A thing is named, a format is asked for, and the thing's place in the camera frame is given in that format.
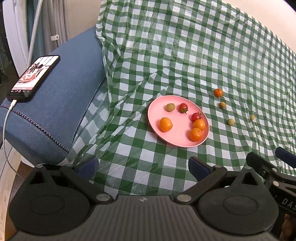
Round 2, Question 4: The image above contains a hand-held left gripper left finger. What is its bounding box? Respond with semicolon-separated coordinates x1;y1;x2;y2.
24;156;114;205

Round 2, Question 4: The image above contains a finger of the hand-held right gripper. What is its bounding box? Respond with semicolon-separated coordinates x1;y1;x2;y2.
275;147;296;169
245;152;282;185

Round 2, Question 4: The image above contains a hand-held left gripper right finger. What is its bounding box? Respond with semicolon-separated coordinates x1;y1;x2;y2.
173;156;260;205

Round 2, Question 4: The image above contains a pink round plate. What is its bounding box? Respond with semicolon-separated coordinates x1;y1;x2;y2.
147;95;210;148

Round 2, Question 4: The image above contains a person's right hand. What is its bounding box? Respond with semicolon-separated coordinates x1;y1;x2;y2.
280;213;293;240

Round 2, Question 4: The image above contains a black smartphone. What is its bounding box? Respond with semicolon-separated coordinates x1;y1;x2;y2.
6;55;61;103

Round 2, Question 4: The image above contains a green checkered tablecloth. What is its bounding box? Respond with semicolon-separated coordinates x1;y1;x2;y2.
67;0;296;193

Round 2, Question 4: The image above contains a teal curtain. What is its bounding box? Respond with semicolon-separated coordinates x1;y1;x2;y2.
26;0;48;63

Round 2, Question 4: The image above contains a grey curtain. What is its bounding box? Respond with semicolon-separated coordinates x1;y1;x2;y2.
43;0;102;55

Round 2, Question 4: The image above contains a white charging cable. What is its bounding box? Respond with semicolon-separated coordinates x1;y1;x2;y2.
3;100;26;180

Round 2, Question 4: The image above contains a grey braided hose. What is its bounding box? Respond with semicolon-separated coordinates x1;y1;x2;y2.
26;0;44;67

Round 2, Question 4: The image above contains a white frame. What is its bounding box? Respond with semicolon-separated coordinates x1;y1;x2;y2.
2;0;29;78

